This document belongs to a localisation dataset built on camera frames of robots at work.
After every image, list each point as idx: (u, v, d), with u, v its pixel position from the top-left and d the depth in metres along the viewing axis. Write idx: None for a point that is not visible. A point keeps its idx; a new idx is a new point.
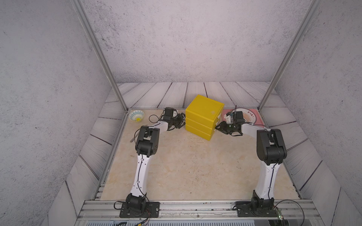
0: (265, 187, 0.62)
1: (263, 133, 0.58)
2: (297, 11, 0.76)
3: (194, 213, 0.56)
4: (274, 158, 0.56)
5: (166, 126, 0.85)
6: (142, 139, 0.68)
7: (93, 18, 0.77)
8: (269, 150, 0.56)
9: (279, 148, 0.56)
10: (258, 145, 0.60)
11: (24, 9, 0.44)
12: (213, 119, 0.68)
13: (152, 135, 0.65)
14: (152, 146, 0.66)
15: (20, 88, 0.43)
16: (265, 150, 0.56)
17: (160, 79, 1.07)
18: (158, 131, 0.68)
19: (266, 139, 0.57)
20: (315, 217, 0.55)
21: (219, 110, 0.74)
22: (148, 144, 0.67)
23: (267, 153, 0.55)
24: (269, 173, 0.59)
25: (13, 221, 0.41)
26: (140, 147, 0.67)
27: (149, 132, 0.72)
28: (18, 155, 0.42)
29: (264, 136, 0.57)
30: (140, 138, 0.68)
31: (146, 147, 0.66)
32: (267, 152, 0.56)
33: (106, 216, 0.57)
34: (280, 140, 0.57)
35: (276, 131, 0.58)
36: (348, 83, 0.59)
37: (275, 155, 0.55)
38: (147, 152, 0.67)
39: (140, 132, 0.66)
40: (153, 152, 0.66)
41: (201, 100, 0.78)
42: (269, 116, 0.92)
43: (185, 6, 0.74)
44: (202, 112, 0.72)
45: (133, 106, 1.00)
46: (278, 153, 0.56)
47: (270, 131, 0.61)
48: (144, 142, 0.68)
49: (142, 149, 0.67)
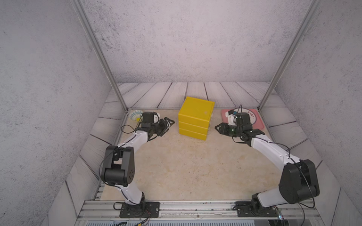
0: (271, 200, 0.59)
1: (294, 171, 0.43)
2: (297, 11, 0.75)
3: (194, 213, 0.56)
4: (305, 197, 0.43)
5: (146, 137, 0.67)
6: (111, 167, 0.48)
7: (93, 18, 0.77)
8: (300, 190, 0.42)
9: (311, 186, 0.44)
10: (284, 180, 0.46)
11: (24, 9, 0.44)
12: (209, 119, 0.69)
13: (124, 158, 0.49)
14: (125, 173, 0.48)
15: (20, 87, 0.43)
16: (294, 190, 0.43)
17: (160, 79, 1.07)
18: (130, 152, 0.49)
19: (298, 178, 0.42)
20: (315, 217, 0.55)
21: (211, 109, 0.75)
22: (120, 171, 0.48)
23: (298, 193, 0.42)
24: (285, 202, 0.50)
25: (13, 221, 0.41)
26: (110, 178, 0.48)
27: (119, 153, 0.52)
28: (18, 155, 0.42)
29: (296, 174, 0.42)
30: (108, 165, 0.48)
31: (118, 175, 0.48)
32: (298, 192, 0.42)
33: (105, 216, 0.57)
34: (314, 177, 0.43)
35: (309, 164, 0.44)
36: (348, 83, 0.59)
37: (306, 195, 0.43)
38: (120, 182, 0.48)
39: (107, 157, 0.49)
40: (128, 181, 0.49)
41: (191, 101, 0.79)
42: (267, 116, 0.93)
43: (185, 6, 0.74)
44: (195, 114, 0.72)
45: (133, 106, 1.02)
46: (310, 192, 0.43)
47: (298, 163, 0.45)
48: (114, 170, 0.48)
49: (112, 179, 0.48)
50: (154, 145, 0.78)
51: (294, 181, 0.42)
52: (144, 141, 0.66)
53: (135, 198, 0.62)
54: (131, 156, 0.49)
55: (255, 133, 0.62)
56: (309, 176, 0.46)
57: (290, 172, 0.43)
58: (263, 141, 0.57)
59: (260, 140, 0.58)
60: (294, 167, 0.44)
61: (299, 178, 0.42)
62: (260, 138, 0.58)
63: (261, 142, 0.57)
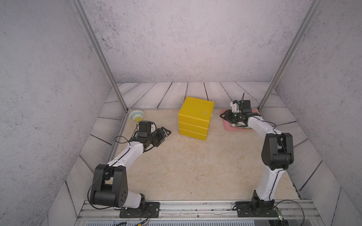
0: (267, 189, 0.61)
1: (273, 139, 0.53)
2: (297, 11, 0.76)
3: (194, 213, 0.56)
4: (280, 164, 0.54)
5: (142, 149, 0.62)
6: (100, 189, 0.45)
7: (93, 18, 0.77)
8: (276, 156, 0.53)
9: (287, 155, 0.53)
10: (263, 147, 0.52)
11: (24, 9, 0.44)
12: (209, 119, 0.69)
13: (114, 181, 0.44)
14: (116, 197, 0.43)
15: (20, 88, 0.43)
16: (270, 156, 0.54)
17: (160, 79, 1.07)
18: (122, 172, 0.44)
19: (275, 145, 0.53)
20: (316, 217, 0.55)
21: (211, 109, 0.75)
22: (111, 194, 0.44)
23: (273, 158, 0.53)
24: (272, 178, 0.58)
25: (13, 221, 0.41)
26: (101, 202, 0.43)
27: (111, 173, 0.47)
28: (18, 155, 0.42)
29: (274, 141, 0.53)
30: (97, 188, 0.44)
31: (109, 199, 0.43)
32: (273, 157, 0.53)
33: (106, 216, 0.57)
34: (290, 146, 0.53)
35: (287, 135, 0.53)
36: (348, 83, 0.59)
37: (281, 161, 0.53)
38: (111, 205, 0.43)
39: (95, 178, 0.44)
40: (121, 203, 0.45)
41: (191, 101, 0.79)
42: (269, 116, 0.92)
43: (185, 6, 0.74)
44: (194, 114, 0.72)
45: (133, 106, 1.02)
46: (285, 159, 0.53)
47: (279, 135, 0.56)
48: (104, 193, 0.44)
49: (103, 203, 0.43)
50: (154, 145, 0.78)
51: (270, 147, 0.53)
52: (141, 151, 0.62)
53: (133, 201, 0.60)
54: (122, 177, 0.44)
55: (251, 113, 0.72)
56: (286, 146, 0.56)
57: (268, 139, 0.54)
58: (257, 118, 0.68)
59: (255, 117, 0.68)
60: (273, 136, 0.53)
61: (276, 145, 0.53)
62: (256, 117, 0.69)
63: (255, 119, 0.67)
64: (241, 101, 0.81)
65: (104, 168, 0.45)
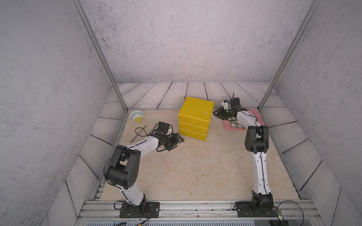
0: (259, 178, 0.67)
1: (253, 130, 0.67)
2: (297, 11, 0.76)
3: (194, 213, 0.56)
4: (259, 149, 0.68)
5: (157, 143, 0.67)
6: (115, 165, 0.49)
7: (93, 18, 0.77)
8: (255, 143, 0.68)
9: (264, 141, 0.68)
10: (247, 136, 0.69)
11: (24, 9, 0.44)
12: (209, 119, 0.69)
13: (129, 161, 0.48)
14: (127, 176, 0.47)
15: (20, 88, 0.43)
16: (251, 143, 0.68)
17: (160, 79, 1.07)
18: (137, 156, 0.49)
19: (254, 135, 0.67)
20: (316, 217, 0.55)
21: (211, 109, 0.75)
22: (123, 173, 0.48)
23: (253, 144, 0.67)
24: (259, 163, 0.67)
25: (13, 221, 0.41)
26: (112, 178, 0.48)
27: (127, 154, 0.53)
28: (18, 155, 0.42)
29: (253, 132, 0.67)
30: (113, 164, 0.49)
31: (119, 177, 0.47)
32: (253, 144, 0.67)
33: (106, 216, 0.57)
34: (266, 135, 0.67)
35: (264, 127, 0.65)
36: (348, 83, 0.59)
37: (259, 147, 0.68)
38: (120, 183, 0.47)
39: (114, 155, 0.50)
40: (129, 184, 0.49)
41: (191, 101, 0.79)
42: (268, 117, 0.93)
43: (185, 6, 0.74)
44: (195, 114, 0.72)
45: (133, 106, 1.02)
46: (263, 145, 0.68)
47: (259, 126, 0.70)
48: (118, 171, 0.48)
49: (115, 180, 0.48)
50: None
51: (250, 136, 0.68)
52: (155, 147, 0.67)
53: (136, 198, 0.62)
54: (136, 160, 0.49)
55: (240, 108, 0.86)
56: (263, 135, 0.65)
57: (249, 130, 0.69)
58: (242, 113, 0.81)
59: (242, 112, 0.82)
60: (253, 127, 0.67)
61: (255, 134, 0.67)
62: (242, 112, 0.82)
63: (241, 114, 0.82)
64: (231, 99, 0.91)
65: (122, 150, 0.53)
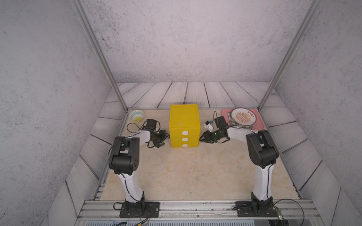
0: (263, 189, 0.61)
1: (254, 137, 0.56)
2: (297, 11, 0.75)
3: (194, 213, 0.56)
4: (268, 160, 0.54)
5: (149, 136, 0.73)
6: (118, 154, 0.53)
7: (93, 18, 0.77)
8: (262, 153, 0.55)
9: (271, 149, 0.56)
10: (251, 151, 0.59)
11: (24, 9, 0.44)
12: (170, 128, 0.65)
13: (130, 147, 0.54)
14: (131, 161, 0.52)
15: (20, 87, 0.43)
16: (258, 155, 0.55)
17: (160, 79, 1.07)
18: (137, 140, 0.55)
19: (257, 143, 0.56)
20: (315, 217, 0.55)
21: (189, 129, 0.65)
22: (126, 159, 0.52)
23: (261, 157, 0.54)
24: (266, 176, 0.58)
25: (13, 221, 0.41)
26: (117, 165, 0.52)
27: (127, 143, 0.58)
28: (18, 155, 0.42)
29: (255, 139, 0.56)
30: (115, 152, 0.53)
31: (124, 163, 0.52)
32: (261, 156, 0.54)
33: (106, 216, 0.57)
34: (270, 140, 0.57)
35: (264, 132, 0.58)
36: (348, 83, 0.59)
37: (269, 157, 0.54)
38: (126, 169, 0.52)
39: (115, 143, 0.54)
40: (134, 168, 0.53)
41: (192, 109, 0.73)
42: (269, 117, 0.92)
43: (185, 6, 0.74)
44: (174, 118, 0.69)
45: (133, 106, 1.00)
46: (271, 154, 0.55)
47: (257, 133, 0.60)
48: (121, 157, 0.53)
49: (119, 166, 0.52)
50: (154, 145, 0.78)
51: (254, 146, 0.55)
52: (147, 140, 0.72)
53: (135, 194, 0.62)
54: (137, 145, 0.54)
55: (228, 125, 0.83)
56: (267, 141, 0.60)
57: (250, 138, 0.57)
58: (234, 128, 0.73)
59: (233, 128, 0.74)
60: (253, 134, 0.58)
61: (258, 143, 0.56)
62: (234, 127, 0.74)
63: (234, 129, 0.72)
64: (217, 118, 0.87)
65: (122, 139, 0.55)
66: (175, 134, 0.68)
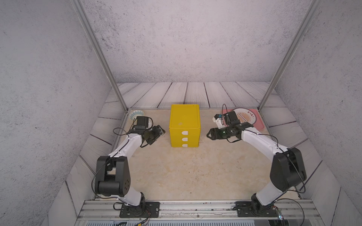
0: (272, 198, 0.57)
1: (283, 160, 0.45)
2: (297, 11, 0.75)
3: (194, 213, 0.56)
4: (295, 184, 0.45)
5: (140, 140, 0.63)
6: (104, 179, 0.46)
7: (93, 18, 0.77)
8: (291, 177, 0.45)
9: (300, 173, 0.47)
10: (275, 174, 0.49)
11: (24, 9, 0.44)
12: (170, 127, 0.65)
13: (119, 170, 0.45)
14: (121, 185, 0.45)
15: (20, 87, 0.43)
16: (285, 179, 0.45)
17: (160, 79, 1.07)
18: (124, 161, 0.46)
19: (285, 167, 0.44)
20: (315, 217, 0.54)
21: (189, 129, 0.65)
22: (115, 183, 0.45)
23: (289, 181, 0.45)
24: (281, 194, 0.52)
25: (13, 221, 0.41)
26: (103, 190, 0.45)
27: (112, 163, 0.49)
28: (19, 155, 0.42)
29: (285, 162, 0.44)
30: (101, 178, 0.45)
31: (112, 188, 0.45)
32: (289, 180, 0.45)
33: (106, 216, 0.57)
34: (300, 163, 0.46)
35: (296, 152, 0.47)
36: (348, 83, 0.59)
37: (296, 181, 0.45)
38: (116, 194, 0.45)
39: (100, 166, 0.46)
40: (125, 190, 0.47)
41: (194, 110, 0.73)
42: (269, 117, 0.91)
43: (185, 6, 0.74)
44: (175, 118, 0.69)
45: (133, 106, 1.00)
46: (300, 178, 0.46)
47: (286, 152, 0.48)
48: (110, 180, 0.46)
49: (107, 192, 0.45)
50: (154, 145, 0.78)
51: (284, 169, 0.44)
52: (140, 142, 0.64)
53: (135, 198, 0.62)
54: (125, 165, 0.46)
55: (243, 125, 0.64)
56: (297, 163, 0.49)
57: (279, 161, 0.45)
58: (253, 133, 0.59)
59: (250, 133, 0.60)
60: (282, 157, 0.46)
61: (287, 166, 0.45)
62: (250, 131, 0.60)
63: (251, 135, 0.59)
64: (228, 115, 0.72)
65: (107, 159, 0.48)
66: (175, 133, 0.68)
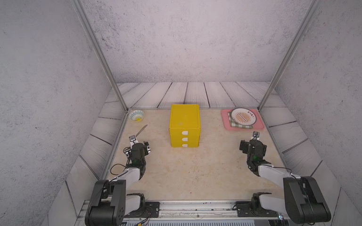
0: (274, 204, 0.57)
1: (294, 183, 0.44)
2: (297, 11, 0.75)
3: (194, 213, 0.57)
4: (316, 218, 0.40)
5: (138, 174, 0.64)
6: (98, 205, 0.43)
7: (93, 18, 0.77)
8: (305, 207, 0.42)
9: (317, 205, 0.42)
10: (288, 200, 0.46)
11: (24, 9, 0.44)
12: (170, 127, 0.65)
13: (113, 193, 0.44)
14: (114, 213, 0.41)
15: (20, 87, 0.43)
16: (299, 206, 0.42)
17: (160, 79, 1.07)
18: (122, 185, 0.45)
19: (298, 191, 0.43)
20: None
21: (189, 129, 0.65)
22: (108, 211, 0.42)
23: (303, 211, 0.41)
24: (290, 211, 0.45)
25: (13, 221, 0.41)
26: (95, 221, 0.41)
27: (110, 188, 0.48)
28: (19, 155, 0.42)
29: (296, 187, 0.44)
30: (95, 203, 0.43)
31: (105, 217, 0.41)
32: (303, 210, 0.41)
33: None
34: (316, 192, 0.43)
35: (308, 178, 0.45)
36: (348, 83, 0.59)
37: (318, 215, 0.40)
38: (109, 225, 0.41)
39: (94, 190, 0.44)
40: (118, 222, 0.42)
41: (194, 110, 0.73)
42: (268, 117, 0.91)
43: (185, 6, 0.74)
44: (175, 117, 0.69)
45: (133, 106, 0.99)
46: (318, 211, 0.41)
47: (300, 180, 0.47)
48: (102, 207, 0.43)
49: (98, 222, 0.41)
50: (154, 145, 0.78)
51: (294, 195, 0.43)
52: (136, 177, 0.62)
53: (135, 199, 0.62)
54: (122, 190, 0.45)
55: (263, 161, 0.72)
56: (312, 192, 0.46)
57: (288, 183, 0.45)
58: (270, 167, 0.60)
59: (267, 165, 0.62)
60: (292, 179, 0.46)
61: (300, 192, 0.43)
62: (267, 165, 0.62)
63: (268, 168, 0.60)
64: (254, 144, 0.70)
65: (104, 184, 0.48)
66: (175, 133, 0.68)
